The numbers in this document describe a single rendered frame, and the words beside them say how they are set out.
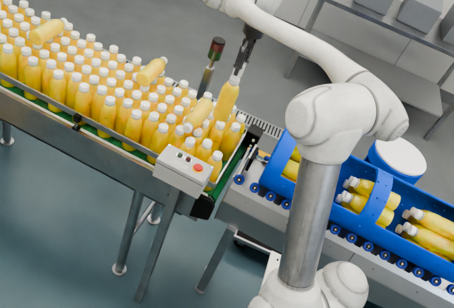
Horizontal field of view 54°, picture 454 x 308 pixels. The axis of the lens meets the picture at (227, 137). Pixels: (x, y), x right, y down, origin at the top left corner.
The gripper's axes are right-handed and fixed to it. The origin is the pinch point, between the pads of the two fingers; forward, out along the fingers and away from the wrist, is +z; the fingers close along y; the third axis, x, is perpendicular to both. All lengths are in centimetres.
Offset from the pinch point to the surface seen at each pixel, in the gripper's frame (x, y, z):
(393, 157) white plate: -79, 53, 38
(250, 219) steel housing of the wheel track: -30, -7, 61
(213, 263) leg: -24, -3, 109
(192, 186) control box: -4.2, -28.1, 36.4
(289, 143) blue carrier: -29.2, 0.6, 19.5
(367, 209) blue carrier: -67, -6, 26
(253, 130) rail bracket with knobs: -12, 25, 41
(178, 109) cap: 18.8, 2.1, 31.6
